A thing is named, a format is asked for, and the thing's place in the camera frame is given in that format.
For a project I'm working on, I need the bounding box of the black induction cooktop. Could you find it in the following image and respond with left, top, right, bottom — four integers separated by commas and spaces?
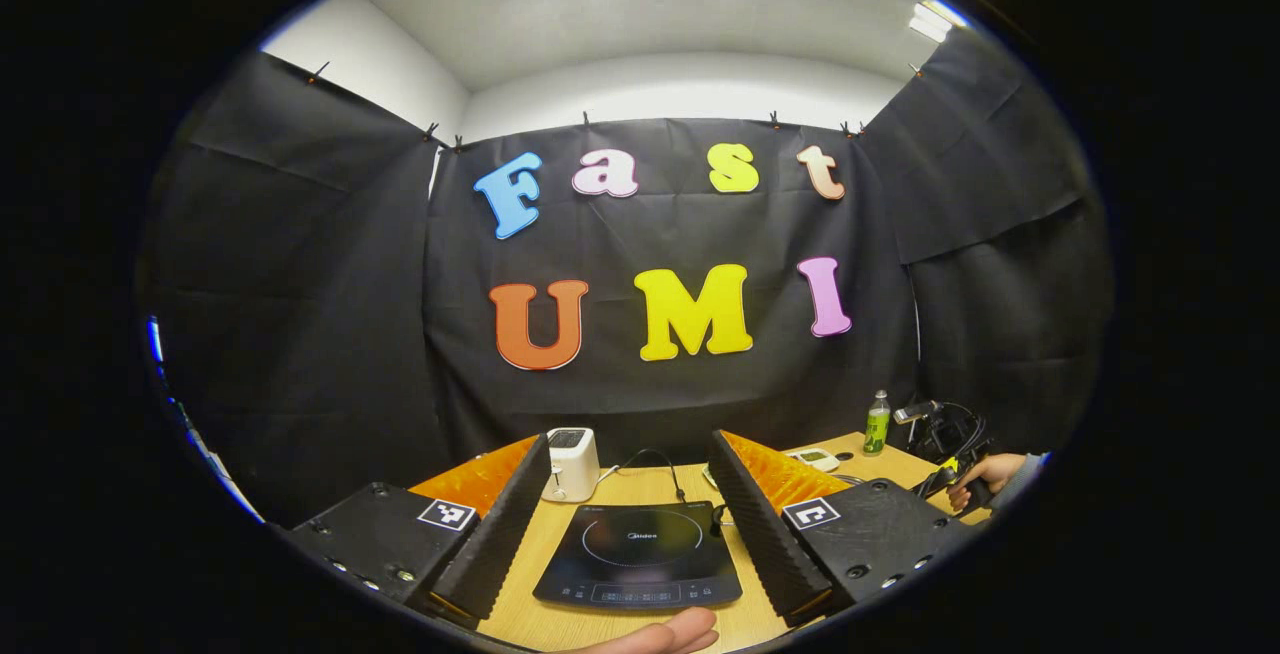
533, 501, 743, 613

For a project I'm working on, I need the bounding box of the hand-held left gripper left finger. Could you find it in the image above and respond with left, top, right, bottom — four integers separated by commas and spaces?
290, 432, 553, 630

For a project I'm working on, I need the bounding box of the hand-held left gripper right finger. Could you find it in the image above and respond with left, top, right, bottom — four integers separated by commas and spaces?
707, 429, 976, 628

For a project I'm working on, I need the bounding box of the white toaster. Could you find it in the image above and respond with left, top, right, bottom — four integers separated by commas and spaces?
541, 427, 601, 504

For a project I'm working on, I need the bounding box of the small ceiling light panel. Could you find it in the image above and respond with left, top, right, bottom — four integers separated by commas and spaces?
908, 0, 969, 43

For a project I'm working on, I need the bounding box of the row of black cloth clips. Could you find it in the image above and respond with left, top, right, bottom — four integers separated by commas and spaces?
308, 59, 926, 150

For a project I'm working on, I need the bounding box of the black power cable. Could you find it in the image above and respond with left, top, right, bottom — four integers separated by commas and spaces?
598, 448, 688, 505

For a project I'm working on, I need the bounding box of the green drink bottle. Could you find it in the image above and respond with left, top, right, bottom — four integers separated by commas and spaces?
863, 390, 891, 457

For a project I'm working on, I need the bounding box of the black backdrop cloth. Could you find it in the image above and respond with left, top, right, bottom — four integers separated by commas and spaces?
140, 26, 1113, 525

